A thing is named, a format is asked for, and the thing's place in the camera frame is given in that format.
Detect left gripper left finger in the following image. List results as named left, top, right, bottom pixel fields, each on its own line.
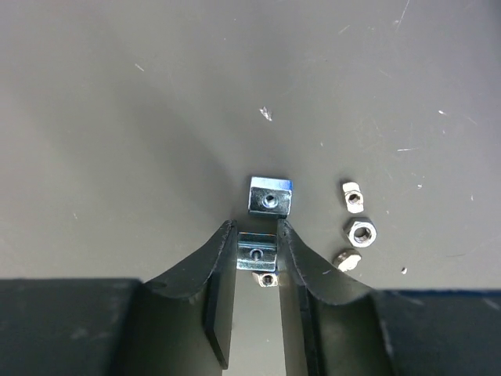
left=1, top=221, right=237, bottom=375

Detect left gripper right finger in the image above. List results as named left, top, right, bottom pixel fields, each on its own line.
left=277, top=219, right=500, bottom=375

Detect silver t-slot nut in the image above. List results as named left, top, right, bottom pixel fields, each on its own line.
left=247, top=176, right=293, bottom=219
left=236, top=232, right=277, bottom=273

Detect small nut on mat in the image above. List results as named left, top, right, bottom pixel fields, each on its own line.
left=333, top=249, right=362, bottom=273

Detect small hammer nut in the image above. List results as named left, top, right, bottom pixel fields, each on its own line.
left=252, top=272, right=278, bottom=287
left=341, top=182, right=364, bottom=214

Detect small hex nut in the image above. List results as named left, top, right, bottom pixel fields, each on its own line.
left=344, top=217, right=377, bottom=248

